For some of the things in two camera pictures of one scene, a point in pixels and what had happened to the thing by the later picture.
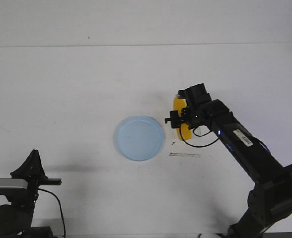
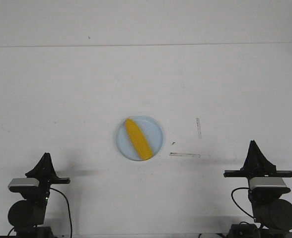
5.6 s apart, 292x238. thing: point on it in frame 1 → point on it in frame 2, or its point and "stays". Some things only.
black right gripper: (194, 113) → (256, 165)
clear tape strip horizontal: (179, 154) stays
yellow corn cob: (180, 101) → (138, 140)
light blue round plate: (139, 138) stays
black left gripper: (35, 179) → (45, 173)
